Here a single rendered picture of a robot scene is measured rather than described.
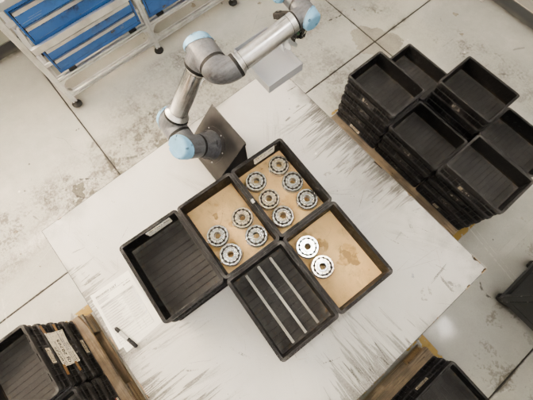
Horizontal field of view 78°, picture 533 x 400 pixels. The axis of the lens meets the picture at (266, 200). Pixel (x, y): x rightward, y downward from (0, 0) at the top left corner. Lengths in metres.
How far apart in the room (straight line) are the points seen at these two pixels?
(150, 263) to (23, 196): 1.68
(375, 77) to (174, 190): 1.52
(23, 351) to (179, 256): 1.05
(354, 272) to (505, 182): 1.21
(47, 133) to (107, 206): 1.44
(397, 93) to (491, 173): 0.75
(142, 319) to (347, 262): 1.00
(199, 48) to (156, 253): 0.91
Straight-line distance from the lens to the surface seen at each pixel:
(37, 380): 2.26
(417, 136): 2.45
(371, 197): 1.83
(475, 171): 2.37
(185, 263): 1.60
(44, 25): 2.83
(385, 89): 2.43
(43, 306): 2.85
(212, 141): 1.66
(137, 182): 1.92
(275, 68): 1.69
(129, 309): 1.80
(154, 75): 3.18
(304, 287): 1.54
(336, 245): 1.58
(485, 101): 2.65
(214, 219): 1.61
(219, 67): 1.33
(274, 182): 1.64
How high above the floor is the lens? 2.36
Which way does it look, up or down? 72 degrees down
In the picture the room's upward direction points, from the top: 3 degrees counter-clockwise
